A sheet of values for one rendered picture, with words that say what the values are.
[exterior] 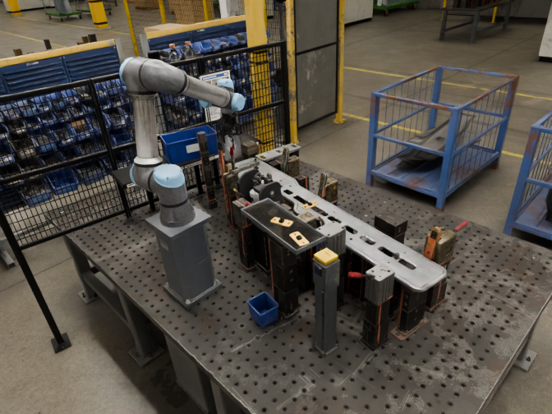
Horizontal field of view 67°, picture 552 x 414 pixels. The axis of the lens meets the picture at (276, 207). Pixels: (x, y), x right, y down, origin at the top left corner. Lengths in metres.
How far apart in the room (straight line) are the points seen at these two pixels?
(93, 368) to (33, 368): 0.37
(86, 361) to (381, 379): 1.87
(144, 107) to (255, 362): 1.09
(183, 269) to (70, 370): 1.28
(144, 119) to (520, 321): 1.73
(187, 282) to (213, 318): 0.19
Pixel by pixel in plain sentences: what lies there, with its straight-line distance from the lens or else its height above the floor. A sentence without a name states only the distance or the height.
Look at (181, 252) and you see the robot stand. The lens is 1.82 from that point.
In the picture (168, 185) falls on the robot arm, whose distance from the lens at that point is 1.71.
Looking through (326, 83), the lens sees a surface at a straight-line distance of 5.58.
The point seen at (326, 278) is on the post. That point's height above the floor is 1.10.
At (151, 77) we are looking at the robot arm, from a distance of 1.66.
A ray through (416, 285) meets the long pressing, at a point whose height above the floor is 1.00.
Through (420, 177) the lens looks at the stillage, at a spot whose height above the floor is 0.17.
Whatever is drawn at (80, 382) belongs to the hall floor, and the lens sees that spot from 2.86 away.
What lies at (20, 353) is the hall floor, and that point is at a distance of 3.21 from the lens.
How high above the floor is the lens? 2.05
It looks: 31 degrees down
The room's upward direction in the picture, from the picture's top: 4 degrees counter-clockwise
